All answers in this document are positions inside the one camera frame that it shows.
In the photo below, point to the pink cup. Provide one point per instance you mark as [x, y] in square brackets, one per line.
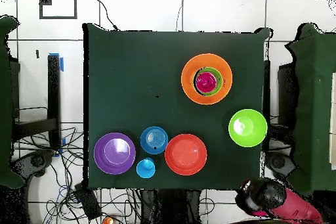
[206, 82]

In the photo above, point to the small green bowl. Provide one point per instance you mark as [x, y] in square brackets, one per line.
[219, 82]

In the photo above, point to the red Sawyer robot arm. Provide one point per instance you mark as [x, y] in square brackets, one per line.
[294, 208]

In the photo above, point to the blue bowl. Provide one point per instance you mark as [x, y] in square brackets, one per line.
[154, 140]

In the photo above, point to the large orange bowl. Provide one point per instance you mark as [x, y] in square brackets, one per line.
[189, 76]

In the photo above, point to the red bowl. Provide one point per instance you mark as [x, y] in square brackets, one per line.
[185, 154]

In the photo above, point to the dark green tablecloth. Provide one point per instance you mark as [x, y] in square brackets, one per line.
[131, 63]

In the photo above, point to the blue cup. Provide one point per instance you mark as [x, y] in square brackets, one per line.
[145, 167]

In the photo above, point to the purple bowl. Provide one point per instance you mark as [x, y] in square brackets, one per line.
[114, 153]

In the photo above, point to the large green bowl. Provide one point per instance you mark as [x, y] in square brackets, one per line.
[248, 128]

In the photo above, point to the blue tape strip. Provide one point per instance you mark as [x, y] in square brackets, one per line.
[62, 64]

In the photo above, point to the black metal stand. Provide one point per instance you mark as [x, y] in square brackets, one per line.
[53, 90]

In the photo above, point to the grey chair base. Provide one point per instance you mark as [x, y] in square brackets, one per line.
[36, 161]
[278, 162]

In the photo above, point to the small orange object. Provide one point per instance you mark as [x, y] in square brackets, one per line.
[107, 221]

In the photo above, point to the small black floor object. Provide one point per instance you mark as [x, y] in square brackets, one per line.
[37, 53]

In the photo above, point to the green clothed side table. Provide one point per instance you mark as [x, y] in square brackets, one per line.
[5, 103]
[315, 103]

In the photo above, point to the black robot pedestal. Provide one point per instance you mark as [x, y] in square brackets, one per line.
[170, 208]

